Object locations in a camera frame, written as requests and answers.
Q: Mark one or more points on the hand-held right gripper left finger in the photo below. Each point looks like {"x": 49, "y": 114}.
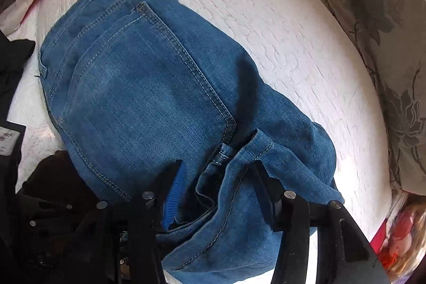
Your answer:
{"x": 173, "y": 194}

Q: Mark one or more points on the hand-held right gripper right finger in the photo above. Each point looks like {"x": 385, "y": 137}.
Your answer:
{"x": 271, "y": 197}

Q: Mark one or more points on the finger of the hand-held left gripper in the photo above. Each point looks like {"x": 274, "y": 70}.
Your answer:
{"x": 50, "y": 217}

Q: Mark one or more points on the blue denim pants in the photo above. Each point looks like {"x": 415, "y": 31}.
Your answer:
{"x": 149, "y": 97}

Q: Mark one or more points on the dark brown cloth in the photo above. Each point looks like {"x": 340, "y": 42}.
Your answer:
{"x": 53, "y": 174}

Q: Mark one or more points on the dark jacket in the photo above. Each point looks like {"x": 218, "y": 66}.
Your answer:
{"x": 13, "y": 64}

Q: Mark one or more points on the red cushion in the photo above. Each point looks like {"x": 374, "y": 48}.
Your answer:
{"x": 379, "y": 239}

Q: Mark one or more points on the orange floral cloth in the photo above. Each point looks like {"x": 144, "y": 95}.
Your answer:
{"x": 404, "y": 237}

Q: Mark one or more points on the white and red cloth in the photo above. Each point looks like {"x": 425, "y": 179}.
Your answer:
{"x": 23, "y": 1}

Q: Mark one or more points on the white quilted bed cover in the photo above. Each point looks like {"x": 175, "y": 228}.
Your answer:
{"x": 266, "y": 37}

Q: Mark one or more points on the grey floral pillow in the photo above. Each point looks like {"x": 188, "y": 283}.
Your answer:
{"x": 382, "y": 37}

